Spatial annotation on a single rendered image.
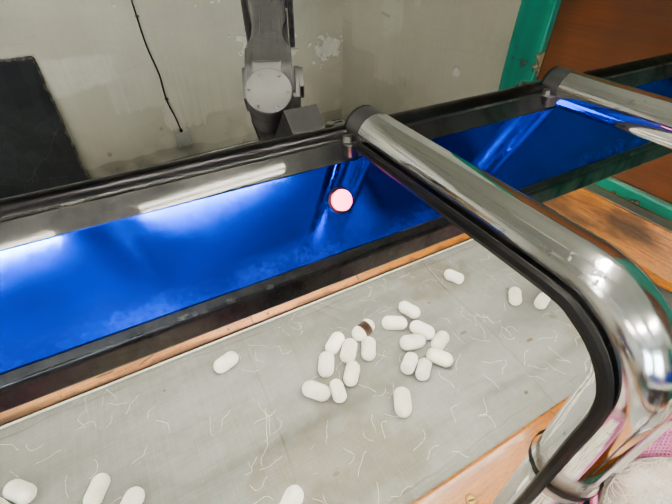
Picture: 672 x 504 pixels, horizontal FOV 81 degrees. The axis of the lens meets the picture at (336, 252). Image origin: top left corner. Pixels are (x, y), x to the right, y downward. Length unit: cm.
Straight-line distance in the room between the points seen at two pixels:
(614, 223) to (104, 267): 69
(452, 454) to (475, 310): 23
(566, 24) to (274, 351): 69
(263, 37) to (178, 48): 176
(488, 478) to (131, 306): 39
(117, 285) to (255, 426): 35
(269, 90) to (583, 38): 51
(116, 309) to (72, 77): 220
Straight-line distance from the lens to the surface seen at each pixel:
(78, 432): 58
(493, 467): 49
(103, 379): 61
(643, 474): 60
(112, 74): 238
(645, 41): 76
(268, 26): 69
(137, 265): 19
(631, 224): 74
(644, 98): 29
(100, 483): 52
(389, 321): 57
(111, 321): 19
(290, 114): 49
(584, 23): 80
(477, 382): 56
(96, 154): 249
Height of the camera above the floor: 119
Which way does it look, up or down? 40 degrees down
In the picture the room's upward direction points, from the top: straight up
